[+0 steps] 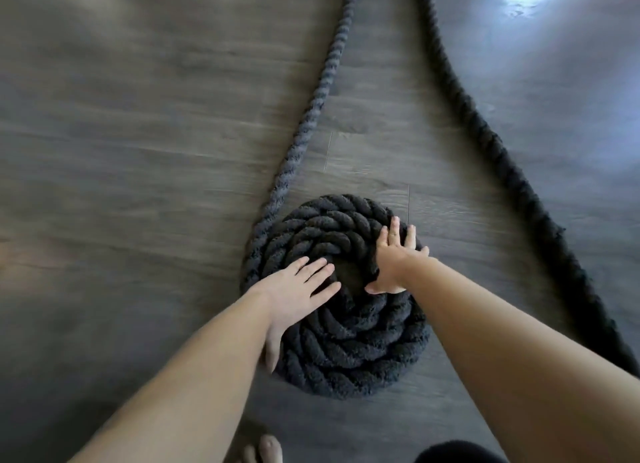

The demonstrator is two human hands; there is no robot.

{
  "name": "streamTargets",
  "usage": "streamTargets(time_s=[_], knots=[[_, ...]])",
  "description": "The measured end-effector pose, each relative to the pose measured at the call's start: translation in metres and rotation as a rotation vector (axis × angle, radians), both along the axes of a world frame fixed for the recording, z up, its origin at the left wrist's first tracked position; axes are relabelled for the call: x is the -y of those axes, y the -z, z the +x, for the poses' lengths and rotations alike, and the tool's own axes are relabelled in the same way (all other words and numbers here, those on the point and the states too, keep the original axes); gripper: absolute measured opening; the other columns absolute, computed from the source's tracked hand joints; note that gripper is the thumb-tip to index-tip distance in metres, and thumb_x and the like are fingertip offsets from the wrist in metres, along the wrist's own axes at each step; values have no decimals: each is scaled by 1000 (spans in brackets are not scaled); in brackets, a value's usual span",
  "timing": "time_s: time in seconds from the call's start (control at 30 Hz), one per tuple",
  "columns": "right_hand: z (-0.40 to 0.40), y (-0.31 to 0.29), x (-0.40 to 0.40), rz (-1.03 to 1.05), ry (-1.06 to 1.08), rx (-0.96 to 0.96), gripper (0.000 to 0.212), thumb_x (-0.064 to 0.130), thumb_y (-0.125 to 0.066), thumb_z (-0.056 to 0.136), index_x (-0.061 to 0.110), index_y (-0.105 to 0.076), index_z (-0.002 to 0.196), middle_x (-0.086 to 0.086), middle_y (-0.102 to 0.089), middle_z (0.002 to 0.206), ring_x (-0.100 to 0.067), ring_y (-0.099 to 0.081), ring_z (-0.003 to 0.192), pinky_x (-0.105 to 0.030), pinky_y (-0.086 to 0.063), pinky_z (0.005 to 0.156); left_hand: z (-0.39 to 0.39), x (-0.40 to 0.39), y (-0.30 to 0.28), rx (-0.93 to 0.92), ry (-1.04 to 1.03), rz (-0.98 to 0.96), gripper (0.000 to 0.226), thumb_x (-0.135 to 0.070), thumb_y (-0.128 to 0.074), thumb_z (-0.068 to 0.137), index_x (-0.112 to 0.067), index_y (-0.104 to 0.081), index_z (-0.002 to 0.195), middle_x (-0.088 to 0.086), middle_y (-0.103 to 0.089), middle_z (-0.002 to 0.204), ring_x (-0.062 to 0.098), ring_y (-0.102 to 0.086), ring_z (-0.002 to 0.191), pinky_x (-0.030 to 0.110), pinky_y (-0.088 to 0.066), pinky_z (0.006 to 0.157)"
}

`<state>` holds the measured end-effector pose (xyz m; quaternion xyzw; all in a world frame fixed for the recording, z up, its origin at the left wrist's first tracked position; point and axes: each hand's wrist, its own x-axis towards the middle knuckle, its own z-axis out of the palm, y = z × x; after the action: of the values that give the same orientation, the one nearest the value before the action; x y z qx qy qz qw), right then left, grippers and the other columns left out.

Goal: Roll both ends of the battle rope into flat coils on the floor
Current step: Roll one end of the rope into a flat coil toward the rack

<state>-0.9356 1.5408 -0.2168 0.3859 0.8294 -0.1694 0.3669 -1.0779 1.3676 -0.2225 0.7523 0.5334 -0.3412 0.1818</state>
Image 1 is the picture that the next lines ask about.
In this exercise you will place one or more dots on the person's right hand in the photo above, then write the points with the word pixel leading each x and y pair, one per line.
pixel 392 265

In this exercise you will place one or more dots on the person's black shorts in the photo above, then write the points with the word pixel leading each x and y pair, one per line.
pixel 460 455

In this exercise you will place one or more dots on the person's left hand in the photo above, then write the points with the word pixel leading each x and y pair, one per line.
pixel 287 297

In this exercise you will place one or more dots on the person's left forearm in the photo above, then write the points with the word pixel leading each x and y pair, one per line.
pixel 175 392

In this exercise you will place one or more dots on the person's right forearm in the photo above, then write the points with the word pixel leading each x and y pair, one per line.
pixel 525 367

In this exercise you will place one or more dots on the person's bare foot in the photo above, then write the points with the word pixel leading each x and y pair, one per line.
pixel 270 450

